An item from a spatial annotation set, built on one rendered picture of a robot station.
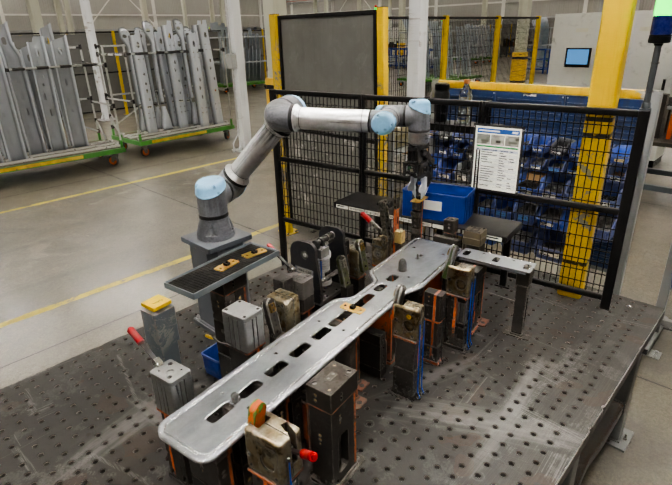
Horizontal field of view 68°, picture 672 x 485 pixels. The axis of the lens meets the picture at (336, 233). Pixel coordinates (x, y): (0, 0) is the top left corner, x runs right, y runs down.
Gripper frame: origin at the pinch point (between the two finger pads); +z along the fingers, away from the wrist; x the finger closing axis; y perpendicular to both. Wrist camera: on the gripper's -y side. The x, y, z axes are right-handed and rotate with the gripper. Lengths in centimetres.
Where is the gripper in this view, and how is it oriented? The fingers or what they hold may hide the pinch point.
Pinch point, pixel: (419, 194)
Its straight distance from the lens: 191.6
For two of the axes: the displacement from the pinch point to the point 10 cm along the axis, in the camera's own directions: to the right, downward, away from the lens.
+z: 0.3, 9.2, 3.9
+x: 8.2, 2.0, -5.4
